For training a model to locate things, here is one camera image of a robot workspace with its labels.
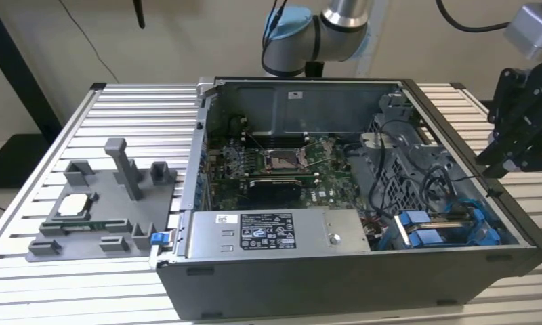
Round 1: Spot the silver case handle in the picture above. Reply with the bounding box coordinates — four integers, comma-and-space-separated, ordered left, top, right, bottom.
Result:
195, 77, 219, 100

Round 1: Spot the hard disk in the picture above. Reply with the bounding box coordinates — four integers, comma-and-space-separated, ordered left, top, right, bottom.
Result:
397, 208, 485, 233

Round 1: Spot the CPU socket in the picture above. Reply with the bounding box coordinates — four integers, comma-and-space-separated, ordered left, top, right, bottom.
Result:
262, 147, 311, 172

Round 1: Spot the open black PC case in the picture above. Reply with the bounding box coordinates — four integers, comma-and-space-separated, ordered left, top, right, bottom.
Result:
150, 76, 542, 321

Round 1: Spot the black graphics card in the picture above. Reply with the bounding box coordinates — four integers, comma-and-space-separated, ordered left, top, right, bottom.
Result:
246, 178, 305, 208

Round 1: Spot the green motherboard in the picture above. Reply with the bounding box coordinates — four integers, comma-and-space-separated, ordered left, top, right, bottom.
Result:
206, 135, 377, 213

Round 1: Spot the silver power supply unit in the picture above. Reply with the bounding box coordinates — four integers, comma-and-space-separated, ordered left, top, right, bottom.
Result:
185, 208, 373, 258

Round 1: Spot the long black wire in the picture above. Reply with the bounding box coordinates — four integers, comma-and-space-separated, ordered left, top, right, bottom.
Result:
368, 120, 418, 217

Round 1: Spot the silver CPU chip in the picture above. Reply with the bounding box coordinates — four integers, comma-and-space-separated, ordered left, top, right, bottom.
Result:
56, 194, 96, 217

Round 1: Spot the blue disk wire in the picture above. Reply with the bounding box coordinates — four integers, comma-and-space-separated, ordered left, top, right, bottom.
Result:
446, 198, 481, 218

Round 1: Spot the black stand base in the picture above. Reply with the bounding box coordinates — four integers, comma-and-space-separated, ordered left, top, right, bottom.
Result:
0, 133, 52, 189

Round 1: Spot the looped black disk wire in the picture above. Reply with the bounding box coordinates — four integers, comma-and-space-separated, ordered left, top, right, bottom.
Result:
422, 165, 458, 213

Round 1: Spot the blue disk carrier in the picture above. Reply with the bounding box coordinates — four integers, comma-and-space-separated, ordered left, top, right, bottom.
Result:
409, 228, 501, 247

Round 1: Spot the black antenna rod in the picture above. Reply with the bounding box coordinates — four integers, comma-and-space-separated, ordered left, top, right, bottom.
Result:
131, 0, 147, 30

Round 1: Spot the grey metal disk bay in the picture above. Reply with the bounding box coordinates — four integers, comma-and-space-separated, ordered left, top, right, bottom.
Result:
345, 93, 524, 251

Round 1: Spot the black slanted stand post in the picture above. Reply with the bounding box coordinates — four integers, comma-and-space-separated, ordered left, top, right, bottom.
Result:
0, 0, 66, 136

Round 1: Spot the thin black wall cable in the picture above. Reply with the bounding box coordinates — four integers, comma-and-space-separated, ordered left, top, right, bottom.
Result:
60, 0, 122, 84

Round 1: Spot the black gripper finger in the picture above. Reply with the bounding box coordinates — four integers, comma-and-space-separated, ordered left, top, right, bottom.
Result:
483, 118, 542, 179
474, 68, 532, 164

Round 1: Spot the socket locking lever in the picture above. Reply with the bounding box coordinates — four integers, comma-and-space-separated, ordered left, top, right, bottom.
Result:
246, 131, 270, 153

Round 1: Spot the green RAM stick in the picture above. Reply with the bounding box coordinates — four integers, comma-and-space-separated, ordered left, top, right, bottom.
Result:
63, 220, 124, 235

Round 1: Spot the grey parts rack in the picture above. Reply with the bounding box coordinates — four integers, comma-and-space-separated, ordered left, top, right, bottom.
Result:
26, 137, 181, 263

